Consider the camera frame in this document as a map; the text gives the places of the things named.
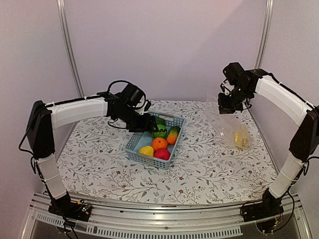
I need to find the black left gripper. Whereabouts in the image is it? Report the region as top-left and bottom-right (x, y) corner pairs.
(116, 105), (159, 132)

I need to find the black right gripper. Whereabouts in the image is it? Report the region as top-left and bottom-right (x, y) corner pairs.
(218, 84), (252, 114)

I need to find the green toy watermelon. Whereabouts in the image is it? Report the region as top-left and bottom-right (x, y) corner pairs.
(152, 124), (167, 138)

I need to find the orange toy orange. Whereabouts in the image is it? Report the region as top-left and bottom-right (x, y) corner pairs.
(152, 137), (168, 151)

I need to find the clear zip top bag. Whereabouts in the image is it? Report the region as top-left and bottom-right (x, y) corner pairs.
(204, 94), (253, 149)

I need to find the yellow toy lemon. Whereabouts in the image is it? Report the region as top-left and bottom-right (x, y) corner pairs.
(139, 145), (155, 157)

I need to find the red toy apple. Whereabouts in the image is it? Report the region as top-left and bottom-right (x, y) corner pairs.
(154, 148), (170, 161)

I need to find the yellow toy banana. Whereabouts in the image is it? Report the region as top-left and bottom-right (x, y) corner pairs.
(234, 127), (250, 148)

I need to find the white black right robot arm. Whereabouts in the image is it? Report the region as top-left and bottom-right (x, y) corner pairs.
(218, 62), (319, 217)

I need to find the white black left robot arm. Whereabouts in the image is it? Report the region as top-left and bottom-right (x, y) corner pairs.
(22, 81), (158, 216)

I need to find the green toy pepper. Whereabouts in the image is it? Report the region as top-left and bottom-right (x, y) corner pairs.
(155, 117), (166, 126)

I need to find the blue perforated plastic basket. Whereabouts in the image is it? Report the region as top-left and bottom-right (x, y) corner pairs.
(125, 112), (186, 170)

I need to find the green orange toy mango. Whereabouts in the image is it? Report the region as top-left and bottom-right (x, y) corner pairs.
(166, 126), (180, 145)

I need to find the floral patterned table mat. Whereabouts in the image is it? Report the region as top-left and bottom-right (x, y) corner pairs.
(57, 101), (277, 205)

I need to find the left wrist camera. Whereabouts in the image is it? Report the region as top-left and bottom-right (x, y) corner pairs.
(137, 100), (152, 115)

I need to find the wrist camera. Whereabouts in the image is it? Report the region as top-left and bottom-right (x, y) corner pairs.
(220, 79), (234, 95)
(137, 100), (152, 115)

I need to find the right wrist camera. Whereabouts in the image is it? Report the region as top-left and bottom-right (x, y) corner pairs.
(220, 79), (234, 95)

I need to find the right aluminium corner post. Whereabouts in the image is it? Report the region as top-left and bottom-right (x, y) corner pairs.
(254, 0), (274, 68)

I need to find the aluminium corner post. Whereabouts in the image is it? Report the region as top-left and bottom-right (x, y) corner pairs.
(254, 0), (274, 68)
(57, 0), (84, 97)

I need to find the aluminium front rail frame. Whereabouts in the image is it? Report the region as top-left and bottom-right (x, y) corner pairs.
(21, 193), (313, 239)

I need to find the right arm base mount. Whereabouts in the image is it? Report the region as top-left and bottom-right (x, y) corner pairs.
(240, 189), (284, 234)

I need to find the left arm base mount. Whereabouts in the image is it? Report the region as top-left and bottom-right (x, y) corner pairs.
(48, 194), (92, 222)

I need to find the left aluminium corner post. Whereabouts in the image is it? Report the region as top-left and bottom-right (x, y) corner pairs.
(57, 0), (84, 97)

